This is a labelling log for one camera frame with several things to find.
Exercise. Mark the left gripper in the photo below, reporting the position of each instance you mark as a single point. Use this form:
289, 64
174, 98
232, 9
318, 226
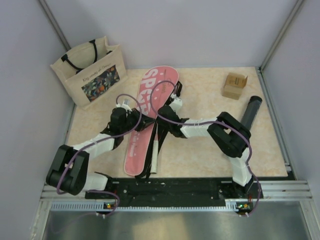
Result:
141, 124

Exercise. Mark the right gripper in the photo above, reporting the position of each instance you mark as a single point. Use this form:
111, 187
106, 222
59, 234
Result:
160, 121

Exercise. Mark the pink racket cover bag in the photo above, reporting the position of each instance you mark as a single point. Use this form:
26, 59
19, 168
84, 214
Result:
155, 89

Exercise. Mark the pink racket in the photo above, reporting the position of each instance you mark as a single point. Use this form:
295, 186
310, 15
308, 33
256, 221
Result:
154, 157

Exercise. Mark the black shuttlecock tube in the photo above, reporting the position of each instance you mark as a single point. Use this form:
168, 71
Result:
251, 111

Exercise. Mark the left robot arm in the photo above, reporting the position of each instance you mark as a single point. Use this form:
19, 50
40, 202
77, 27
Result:
69, 170

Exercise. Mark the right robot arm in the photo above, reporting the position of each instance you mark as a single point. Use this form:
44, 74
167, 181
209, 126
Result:
230, 135

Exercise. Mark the small cardboard box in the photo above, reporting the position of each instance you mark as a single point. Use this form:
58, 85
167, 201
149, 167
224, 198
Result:
234, 85

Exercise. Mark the beige floral tote bag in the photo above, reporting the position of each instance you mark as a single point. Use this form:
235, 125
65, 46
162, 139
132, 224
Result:
89, 70

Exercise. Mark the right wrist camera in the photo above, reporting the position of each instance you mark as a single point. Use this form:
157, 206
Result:
175, 102

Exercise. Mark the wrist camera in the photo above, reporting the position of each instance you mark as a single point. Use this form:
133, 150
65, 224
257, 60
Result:
175, 102
125, 105

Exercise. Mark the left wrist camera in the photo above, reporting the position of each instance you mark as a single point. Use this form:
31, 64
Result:
125, 105

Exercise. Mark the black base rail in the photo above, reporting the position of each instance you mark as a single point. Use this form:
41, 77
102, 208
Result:
181, 192

